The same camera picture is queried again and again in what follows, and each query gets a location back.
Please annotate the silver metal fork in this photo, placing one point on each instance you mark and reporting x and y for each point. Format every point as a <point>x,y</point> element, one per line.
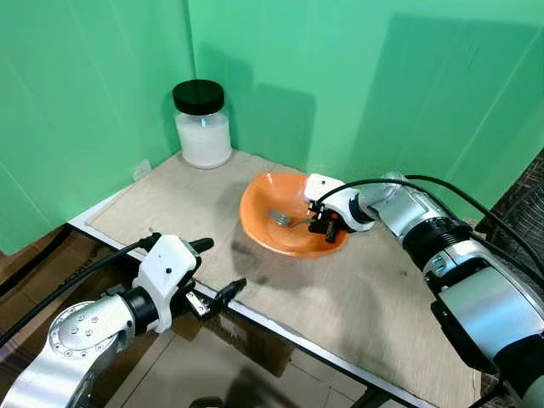
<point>282,218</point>

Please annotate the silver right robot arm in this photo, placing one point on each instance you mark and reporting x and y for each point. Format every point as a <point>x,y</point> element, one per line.
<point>476,297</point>

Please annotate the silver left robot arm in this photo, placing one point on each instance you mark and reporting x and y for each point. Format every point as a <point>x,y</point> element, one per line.
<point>76,340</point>

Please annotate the orange bowl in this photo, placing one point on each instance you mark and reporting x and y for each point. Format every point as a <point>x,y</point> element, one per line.
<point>272,236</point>

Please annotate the brown cardboard box white print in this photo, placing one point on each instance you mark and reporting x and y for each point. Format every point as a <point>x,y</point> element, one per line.
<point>246,348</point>

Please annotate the glass jar with black lid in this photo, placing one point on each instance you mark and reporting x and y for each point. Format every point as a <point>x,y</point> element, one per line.
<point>204,140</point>

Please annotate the brown printed cardboard box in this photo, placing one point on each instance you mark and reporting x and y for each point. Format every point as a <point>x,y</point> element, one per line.
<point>34,255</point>

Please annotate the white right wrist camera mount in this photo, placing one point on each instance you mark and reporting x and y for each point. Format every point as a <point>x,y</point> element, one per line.
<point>336,197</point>

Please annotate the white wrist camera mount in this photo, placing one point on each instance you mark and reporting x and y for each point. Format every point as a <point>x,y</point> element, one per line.
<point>166,263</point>
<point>336,197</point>

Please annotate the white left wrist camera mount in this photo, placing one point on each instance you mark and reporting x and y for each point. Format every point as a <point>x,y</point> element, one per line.
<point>166,263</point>

